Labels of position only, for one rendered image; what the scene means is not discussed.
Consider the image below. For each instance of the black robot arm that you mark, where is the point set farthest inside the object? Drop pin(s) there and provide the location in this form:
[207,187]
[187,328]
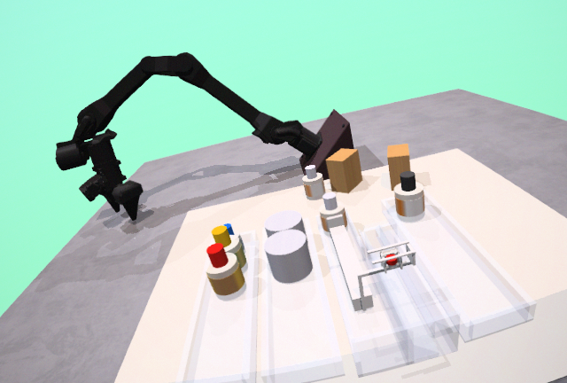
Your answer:
[97,116]

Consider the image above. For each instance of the grey jar with black lid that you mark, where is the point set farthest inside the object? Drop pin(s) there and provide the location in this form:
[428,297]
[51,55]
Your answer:
[409,198]

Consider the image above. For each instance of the brown jar with red lid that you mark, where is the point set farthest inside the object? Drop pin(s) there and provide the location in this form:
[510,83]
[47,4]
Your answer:
[224,273]

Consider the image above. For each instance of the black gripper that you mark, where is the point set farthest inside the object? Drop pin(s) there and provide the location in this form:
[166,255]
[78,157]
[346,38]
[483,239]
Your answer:
[126,194]

